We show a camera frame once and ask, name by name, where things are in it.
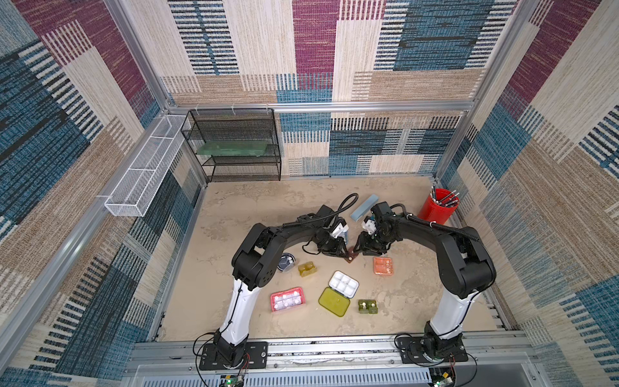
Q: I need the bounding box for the maroon two-compartment pillbox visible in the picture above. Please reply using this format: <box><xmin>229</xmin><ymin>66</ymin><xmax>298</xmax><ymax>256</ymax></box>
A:
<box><xmin>344</xmin><ymin>247</ymin><xmax>359</xmax><ymax>263</ymax></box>

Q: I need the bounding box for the orange pillbox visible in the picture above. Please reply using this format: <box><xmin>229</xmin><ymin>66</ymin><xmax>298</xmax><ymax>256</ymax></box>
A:
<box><xmin>373</xmin><ymin>257</ymin><xmax>394</xmax><ymax>276</ymax></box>

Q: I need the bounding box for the yellow two-compartment pillbox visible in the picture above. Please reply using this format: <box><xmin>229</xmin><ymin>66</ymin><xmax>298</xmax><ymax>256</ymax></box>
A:
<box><xmin>298</xmin><ymin>261</ymin><xmax>317</xmax><ymax>277</ymax></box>

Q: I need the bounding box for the round dark blue pillbox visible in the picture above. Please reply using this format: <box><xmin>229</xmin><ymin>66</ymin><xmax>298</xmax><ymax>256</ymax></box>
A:
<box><xmin>277</xmin><ymin>253</ymin><xmax>296</xmax><ymax>273</ymax></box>

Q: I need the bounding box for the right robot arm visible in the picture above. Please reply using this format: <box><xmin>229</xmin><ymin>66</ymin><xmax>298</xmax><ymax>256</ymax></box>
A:
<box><xmin>353</xmin><ymin>202</ymin><xmax>496</xmax><ymax>366</ymax></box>

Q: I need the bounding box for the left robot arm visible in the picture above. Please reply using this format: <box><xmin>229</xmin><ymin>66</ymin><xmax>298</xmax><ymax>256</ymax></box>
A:
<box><xmin>211</xmin><ymin>193</ymin><xmax>359</xmax><ymax>368</ymax></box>

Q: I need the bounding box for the light blue stapler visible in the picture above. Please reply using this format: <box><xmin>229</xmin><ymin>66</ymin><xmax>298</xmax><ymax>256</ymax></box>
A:
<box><xmin>351</xmin><ymin>194</ymin><xmax>379</xmax><ymax>222</ymax></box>

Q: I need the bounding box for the white pillbox with green lid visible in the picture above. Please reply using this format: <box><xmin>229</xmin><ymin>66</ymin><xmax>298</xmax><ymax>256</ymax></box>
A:
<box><xmin>319</xmin><ymin>270</ymin><xmax>359</xmax><ymax>318</ymax></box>

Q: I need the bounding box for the small green two-compartment pillbox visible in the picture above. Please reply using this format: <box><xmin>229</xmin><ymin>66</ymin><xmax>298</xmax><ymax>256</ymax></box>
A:
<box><xmin>358</xmin><ymin>299</ymin><xmax>378</xmax><ymax>314</ymax></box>

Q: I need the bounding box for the pink pillbox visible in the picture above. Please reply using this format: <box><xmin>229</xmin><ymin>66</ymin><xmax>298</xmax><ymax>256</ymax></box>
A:
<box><xmin>270</xmin><ymin>287</ymin><xmax>306</xmax><ymax>313</ymax></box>

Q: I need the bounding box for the red pen cup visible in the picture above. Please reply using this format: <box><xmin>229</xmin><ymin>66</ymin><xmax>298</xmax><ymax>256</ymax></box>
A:
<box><xmin>418</xmin><ymin>185</ymin><xmax>459</xmax><ymax>224</ymax></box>

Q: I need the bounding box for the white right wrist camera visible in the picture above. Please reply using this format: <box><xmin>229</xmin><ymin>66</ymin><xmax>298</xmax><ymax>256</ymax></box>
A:
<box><xmin>362</xmin><ymin>218</ymin><xmax>377</xmax><ymax>235</ymax></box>

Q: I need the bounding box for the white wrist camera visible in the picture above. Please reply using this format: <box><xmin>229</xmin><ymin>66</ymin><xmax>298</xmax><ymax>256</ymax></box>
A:
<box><xmin>330</xmin><ymin>220</ymin><xmax>349</xmax><ymax>239</ymax></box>
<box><xmin>362</xmin><ymin>218</ymin><xmax>377</xmax><ymax>235</ymax></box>

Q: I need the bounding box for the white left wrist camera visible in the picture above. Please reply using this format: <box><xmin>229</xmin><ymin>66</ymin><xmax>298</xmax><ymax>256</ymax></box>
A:
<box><xmin>330</xmin><ymin>220</ymin><xmax>349</xmax><ymax>239</ymax></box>

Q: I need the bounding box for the black wire mesh shelf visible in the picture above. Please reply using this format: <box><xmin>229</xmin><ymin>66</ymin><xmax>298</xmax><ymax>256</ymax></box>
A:
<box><xmin>182</xmin><ymin>108</ymin><xmax>282</xmax><ymax>183</ymax></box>

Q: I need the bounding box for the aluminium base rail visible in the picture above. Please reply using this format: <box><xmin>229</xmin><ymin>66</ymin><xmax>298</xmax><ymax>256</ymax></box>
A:
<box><xmin>121</xmin><ymin>331</ymin><xmax>551</xmax><ymax>386</ymax></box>

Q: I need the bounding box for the white wire mesh basket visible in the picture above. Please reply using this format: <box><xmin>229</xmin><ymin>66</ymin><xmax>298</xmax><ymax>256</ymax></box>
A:
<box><xmin>105</xmin><ymin>115</ymin><xmax>185</xmax><ymax>217</ymax></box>

